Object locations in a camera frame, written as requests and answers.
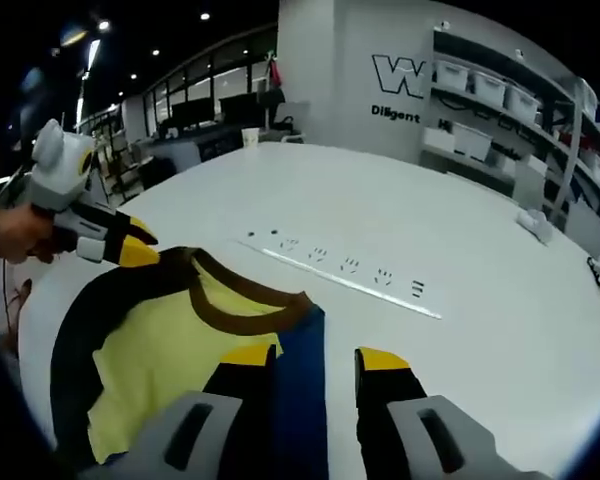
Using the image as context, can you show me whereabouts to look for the round ceiling downlights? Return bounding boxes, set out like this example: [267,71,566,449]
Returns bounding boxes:
[97,10,212,81]

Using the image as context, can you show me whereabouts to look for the rows of white storage bins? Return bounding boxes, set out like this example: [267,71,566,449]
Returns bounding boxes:
[422,59,600,201]

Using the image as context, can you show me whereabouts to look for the person's left hand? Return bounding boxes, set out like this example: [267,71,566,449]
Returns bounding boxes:
[0,203,76,265]

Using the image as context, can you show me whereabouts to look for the black computer monitor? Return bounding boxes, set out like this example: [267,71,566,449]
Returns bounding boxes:
[218,92,260,124]
[171,98,216,132]

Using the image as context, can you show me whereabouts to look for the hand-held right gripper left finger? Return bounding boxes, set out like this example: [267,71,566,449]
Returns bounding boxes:
[78,343,278,480]

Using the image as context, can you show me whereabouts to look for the grey metal shelving rack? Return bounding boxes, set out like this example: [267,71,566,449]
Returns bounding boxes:
[554,74,600,241]
[419,22,581,211]

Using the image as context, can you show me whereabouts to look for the ceiling strip light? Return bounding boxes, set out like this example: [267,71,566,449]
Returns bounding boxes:
[82,38,102,126]

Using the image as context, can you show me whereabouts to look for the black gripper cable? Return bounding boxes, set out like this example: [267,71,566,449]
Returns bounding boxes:
[0,257,34,351]

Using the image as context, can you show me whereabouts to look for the table socket strip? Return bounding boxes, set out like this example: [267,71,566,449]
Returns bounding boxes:
[229,227,444,321]

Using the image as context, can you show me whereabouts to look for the white lumpy object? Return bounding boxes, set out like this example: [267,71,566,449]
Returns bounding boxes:
[516,206,557,246]

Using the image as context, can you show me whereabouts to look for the yellow long-sleeved garment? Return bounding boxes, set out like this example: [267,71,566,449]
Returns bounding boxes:
[49,244,330,480]

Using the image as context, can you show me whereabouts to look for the red hanging cloth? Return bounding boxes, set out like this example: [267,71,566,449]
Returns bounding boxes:
[265,52,285,90]

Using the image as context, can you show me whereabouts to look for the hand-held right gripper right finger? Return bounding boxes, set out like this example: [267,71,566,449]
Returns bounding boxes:
[354,346,552,480]

